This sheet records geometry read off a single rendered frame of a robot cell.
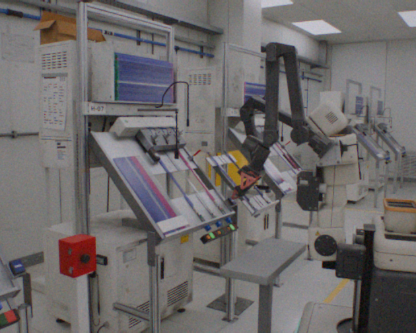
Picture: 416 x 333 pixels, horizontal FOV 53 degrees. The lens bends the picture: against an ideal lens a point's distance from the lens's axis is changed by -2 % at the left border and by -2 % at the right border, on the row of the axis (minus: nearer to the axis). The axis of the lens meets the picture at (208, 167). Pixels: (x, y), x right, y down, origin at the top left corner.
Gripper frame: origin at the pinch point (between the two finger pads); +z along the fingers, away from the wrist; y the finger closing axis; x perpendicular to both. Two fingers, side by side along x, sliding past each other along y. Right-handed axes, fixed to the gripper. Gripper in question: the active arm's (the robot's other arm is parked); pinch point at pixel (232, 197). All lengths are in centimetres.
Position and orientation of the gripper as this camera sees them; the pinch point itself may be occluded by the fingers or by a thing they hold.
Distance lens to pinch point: 263.1
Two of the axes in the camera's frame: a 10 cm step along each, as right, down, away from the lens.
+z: -6.1, 6.3, 4.8
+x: 5.7, 7.7, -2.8
